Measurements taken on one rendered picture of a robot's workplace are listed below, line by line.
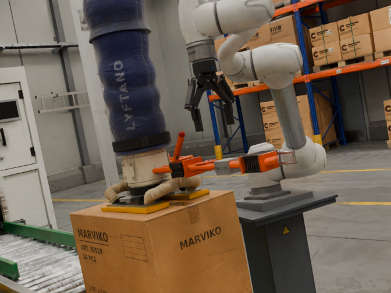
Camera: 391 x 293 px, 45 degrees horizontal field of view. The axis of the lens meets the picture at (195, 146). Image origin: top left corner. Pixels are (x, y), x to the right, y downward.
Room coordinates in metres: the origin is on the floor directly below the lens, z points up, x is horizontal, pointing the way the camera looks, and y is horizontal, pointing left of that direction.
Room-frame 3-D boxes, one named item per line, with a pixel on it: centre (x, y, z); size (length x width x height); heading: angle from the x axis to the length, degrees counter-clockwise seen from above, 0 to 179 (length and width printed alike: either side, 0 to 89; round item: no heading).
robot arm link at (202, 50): (1.50, -0.07, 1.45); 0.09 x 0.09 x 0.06
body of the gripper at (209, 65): (1.50, -0.07, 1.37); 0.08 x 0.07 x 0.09; 129
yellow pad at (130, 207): (1.75, 0.27, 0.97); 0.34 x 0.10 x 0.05; 39
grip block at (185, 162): (1.62, 0.04, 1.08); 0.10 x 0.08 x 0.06; 129
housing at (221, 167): (1.45, -0.09, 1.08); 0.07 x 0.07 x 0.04; 39
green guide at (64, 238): (3.43, 1.21, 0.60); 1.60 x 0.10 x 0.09; 40
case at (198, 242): (1.85, 0.23, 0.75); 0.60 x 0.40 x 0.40; 39
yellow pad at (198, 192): (1.87, 0.12, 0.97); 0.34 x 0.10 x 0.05; 39
